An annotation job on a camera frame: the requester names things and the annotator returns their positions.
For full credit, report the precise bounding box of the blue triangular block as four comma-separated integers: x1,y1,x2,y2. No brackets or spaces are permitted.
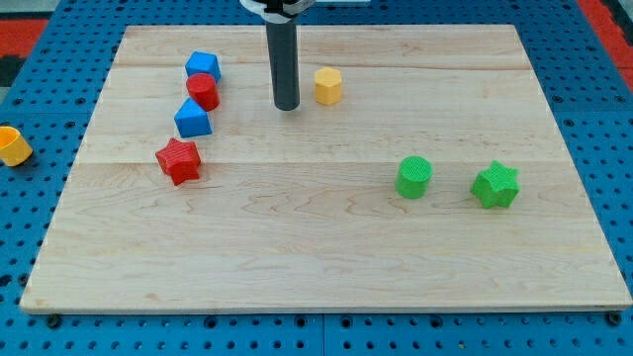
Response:
174,98,213,137

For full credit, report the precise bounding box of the yellow cylinder block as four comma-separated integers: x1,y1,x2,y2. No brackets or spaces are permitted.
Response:
1,126,33,167

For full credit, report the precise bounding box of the red cylinder block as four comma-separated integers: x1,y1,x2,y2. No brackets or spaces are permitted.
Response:
186,73,221,112

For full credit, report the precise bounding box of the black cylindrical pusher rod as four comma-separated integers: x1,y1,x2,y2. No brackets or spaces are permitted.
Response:
266,19,301,111

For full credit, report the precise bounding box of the red star block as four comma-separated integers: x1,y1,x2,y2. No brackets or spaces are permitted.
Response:
155,137,201,186

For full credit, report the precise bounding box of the green cylinder block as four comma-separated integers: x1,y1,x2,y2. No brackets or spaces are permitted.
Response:
396,155,433,199

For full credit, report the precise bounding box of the blue cube block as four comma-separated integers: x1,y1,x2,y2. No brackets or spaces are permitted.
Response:
185,51,222,81

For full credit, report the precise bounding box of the green star block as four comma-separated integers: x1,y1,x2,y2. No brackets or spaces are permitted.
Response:
471,160,520,209

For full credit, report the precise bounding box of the yellow hexagon block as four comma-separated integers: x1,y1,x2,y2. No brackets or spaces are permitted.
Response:
315,67,342,105

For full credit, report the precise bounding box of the wooden board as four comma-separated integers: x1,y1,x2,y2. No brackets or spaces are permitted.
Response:
21,25,632,314

